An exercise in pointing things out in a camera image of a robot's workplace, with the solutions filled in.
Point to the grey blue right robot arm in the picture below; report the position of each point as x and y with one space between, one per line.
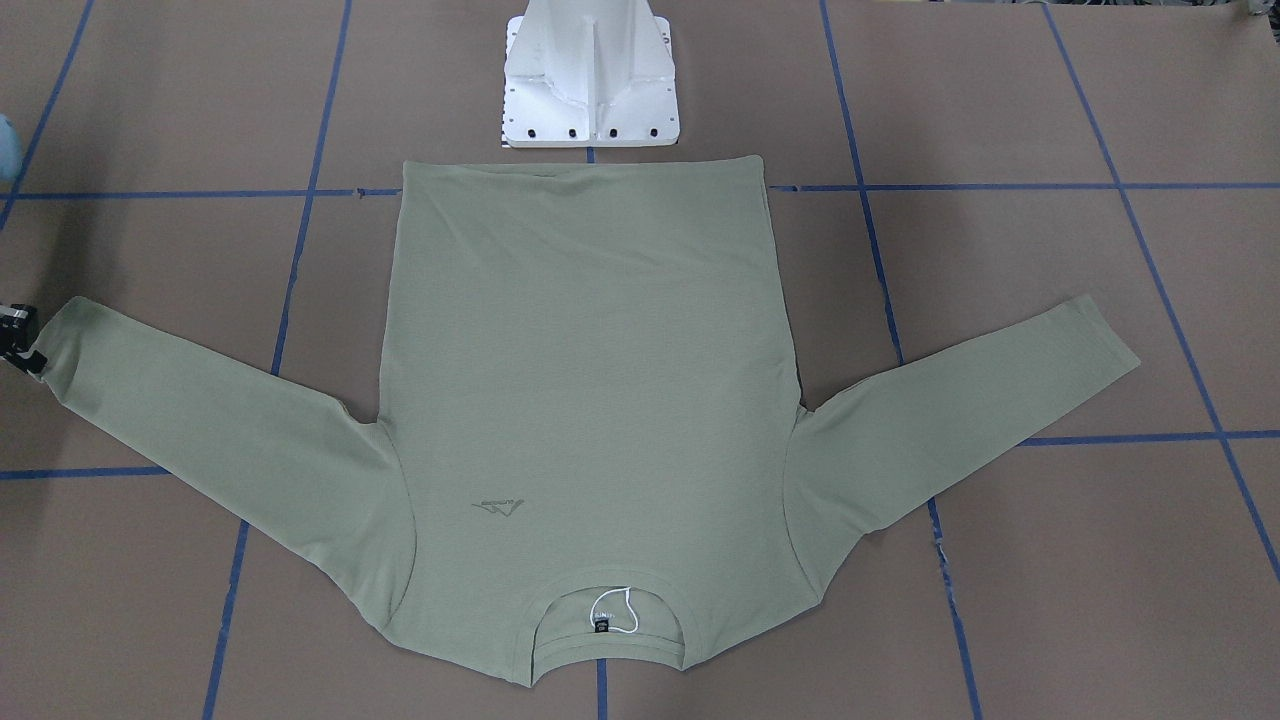
10 154

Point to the olive green long-sleeve shirt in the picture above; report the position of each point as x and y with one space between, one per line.
590 442

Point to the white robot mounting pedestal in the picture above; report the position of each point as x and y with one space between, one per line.
581 74

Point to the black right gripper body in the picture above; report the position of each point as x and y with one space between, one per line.
17 338

